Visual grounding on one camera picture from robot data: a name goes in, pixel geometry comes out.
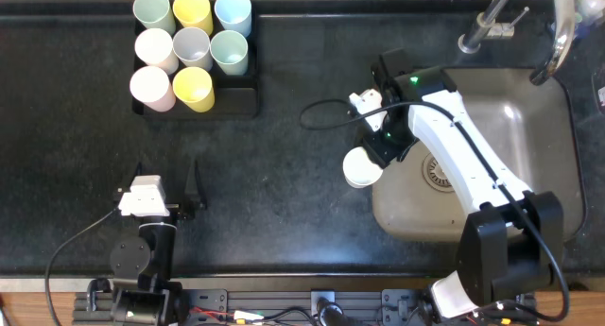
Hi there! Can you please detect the steel tap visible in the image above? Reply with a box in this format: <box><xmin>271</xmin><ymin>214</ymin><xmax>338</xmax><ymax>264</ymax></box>
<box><xmin>457</xmin><ymin>0</ymin><xmax>579</xmax><ymax>86</ymax></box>

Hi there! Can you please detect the pink cup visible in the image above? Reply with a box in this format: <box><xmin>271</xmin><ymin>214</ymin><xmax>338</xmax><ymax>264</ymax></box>
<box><xmin>129</xmin><ymin>65</ymin><xmax>177</xmax><ymax>112</ymax></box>

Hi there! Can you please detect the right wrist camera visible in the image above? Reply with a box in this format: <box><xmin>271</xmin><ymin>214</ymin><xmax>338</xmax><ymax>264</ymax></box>
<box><xmin>348</xmin><ymin>88</ymin><xmax>388</xmax><ymax>132</ymax></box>

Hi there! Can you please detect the mounting rail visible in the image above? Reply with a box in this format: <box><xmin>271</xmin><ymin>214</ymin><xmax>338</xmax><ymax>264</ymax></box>
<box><xmin>73</xmin><ymin>287</ymin><xmax>538</xmax><ymax>326</ymax></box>

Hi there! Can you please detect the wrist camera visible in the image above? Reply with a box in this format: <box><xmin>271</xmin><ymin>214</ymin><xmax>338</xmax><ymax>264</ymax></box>
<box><xmin>348</xmin><ymin>88</ymin><xmax>388</xmax><ymax>132</ymax></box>
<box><xmin>117</xmin><ymin>174</ymin><xmax>171</xmax><ymax>218</ymax></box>

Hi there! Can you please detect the green cup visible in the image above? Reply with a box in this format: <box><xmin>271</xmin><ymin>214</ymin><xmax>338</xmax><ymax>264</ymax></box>
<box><xmin>209</xmin><ymin>29</ymin><xmax>250</xmax><ymax>77</ymax></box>
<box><xmin>132</xmin><ymin>0</ymin><xmax>177</xmax><ymax>36</ymax></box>

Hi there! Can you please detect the white cup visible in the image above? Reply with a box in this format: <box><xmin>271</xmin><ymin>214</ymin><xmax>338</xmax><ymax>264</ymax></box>
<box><xmin>341</xmin><ymin>146</ymin><xmax>384</xmax><ymax>189</ymax></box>
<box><xmin>134</xmin><ymin>27</ymin><xmax>181</xmax><ymax>76</ymax></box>

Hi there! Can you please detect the steel sink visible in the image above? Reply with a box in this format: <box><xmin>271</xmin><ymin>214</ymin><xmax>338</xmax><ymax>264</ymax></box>
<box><xmin>371</xmin><ymin>66</ymin><xmax>587</xmax><ymax>245</ymax></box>

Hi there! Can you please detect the yellow cup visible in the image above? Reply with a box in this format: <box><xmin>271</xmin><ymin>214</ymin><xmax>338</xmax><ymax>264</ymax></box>
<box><xmin>171</xmin><ymin>65</ymin><xmax>216</xmax><ymax>113</ymax></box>
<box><xmin>172</xmin><ymin>0</ymin><xmax>215</xmax><ymax>36</ymax></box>

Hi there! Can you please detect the grey cup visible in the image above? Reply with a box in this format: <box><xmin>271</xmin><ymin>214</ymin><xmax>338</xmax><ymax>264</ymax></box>
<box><xmin>172</xmin><ymin>26</ymin><xmax>215</xmax><ymax>73</ymax></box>

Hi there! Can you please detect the blue soap bottle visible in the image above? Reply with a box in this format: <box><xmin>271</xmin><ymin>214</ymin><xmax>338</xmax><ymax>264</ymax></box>
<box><xmin>574</xmin><ymin>0</ymin><xmax>605</xmax><ymax>39</ymax></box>

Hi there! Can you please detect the blue cup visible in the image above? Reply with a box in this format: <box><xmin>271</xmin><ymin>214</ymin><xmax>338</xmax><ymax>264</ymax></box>
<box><xmin>214</xmin><ymin>0</ymin><xmax>253</xmax><ymax>39</ymax></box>

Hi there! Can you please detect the black cable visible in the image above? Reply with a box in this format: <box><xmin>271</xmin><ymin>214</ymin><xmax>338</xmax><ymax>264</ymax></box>
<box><xmin>44</xmin><ymin>207</ymin><xmax>119</xmax><ymax>326</ymax></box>
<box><xmin>299</xmin><ymin>97</ymin><xmax>571</xmax><ymax>323</ymax></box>

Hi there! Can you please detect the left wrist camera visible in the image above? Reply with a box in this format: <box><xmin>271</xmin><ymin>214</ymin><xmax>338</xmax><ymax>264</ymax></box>
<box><xmin>117</xmin><ymin>174</ymin><xmax>171</xmax><ymax>218</ymax></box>

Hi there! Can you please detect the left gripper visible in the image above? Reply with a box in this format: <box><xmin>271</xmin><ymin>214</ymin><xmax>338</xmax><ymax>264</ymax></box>
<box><xmin>112</xmin><ymin>158</ymin><xmax>208</xmax><ymax>221</ymax></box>

